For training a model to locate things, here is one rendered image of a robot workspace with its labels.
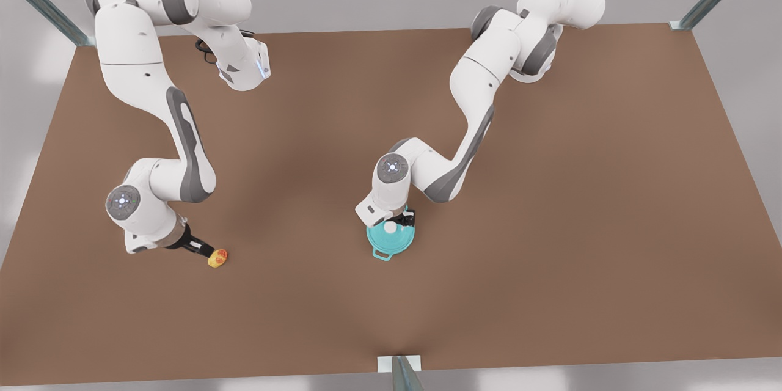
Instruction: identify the teal pot lid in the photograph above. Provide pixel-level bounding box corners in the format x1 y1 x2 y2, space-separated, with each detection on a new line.
368 221 415 250

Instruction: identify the teal pot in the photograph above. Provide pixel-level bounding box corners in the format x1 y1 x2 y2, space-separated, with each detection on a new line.
366 226 417 261

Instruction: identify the black cable loop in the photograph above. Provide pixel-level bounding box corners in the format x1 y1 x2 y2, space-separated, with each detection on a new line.
195 29 256 65

